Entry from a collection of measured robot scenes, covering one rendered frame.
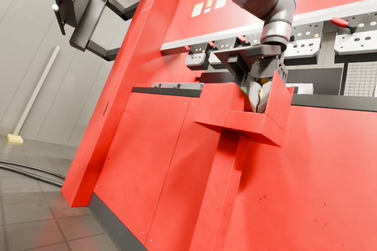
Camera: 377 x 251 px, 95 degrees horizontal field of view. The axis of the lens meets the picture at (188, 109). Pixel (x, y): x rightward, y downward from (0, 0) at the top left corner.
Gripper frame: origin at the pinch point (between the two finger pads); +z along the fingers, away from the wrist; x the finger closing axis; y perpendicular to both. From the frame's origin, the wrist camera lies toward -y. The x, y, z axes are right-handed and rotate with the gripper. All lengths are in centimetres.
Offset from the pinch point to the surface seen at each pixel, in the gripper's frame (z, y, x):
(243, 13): -66, 36, 35
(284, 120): 0.7, 6.7, -5.0
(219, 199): 24.1, -3.5, 3.5
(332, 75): -48, 91, -5
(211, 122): 6.2, -7.0, 8.4
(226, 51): -25.1, 9.9, 21.1
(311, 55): -33.5, 36.3, -2.5
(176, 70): -43, 54, 106
